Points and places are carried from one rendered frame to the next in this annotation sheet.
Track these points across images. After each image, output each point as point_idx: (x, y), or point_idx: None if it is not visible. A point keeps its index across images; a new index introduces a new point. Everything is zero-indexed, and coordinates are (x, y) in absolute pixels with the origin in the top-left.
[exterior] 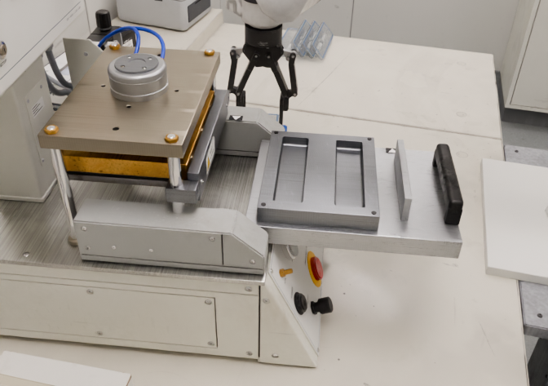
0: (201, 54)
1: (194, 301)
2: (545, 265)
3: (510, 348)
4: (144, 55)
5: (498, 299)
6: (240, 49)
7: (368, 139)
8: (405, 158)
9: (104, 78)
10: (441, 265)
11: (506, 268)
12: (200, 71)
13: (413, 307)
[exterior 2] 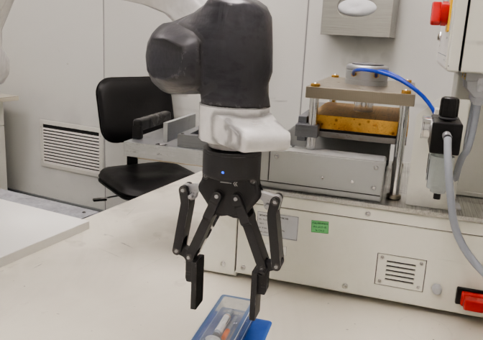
0: (322, 86)
1: None
2: (46, 216)
3: (123, 207)
4: (364, 63)
5: (99, 219)
6: (266, 192)
7: (184, 133)
8: (175, 118)
9: (396, 87)
10: (116, 236)
11: (76, 218)
12: (322, 83)
13: (162, 224)
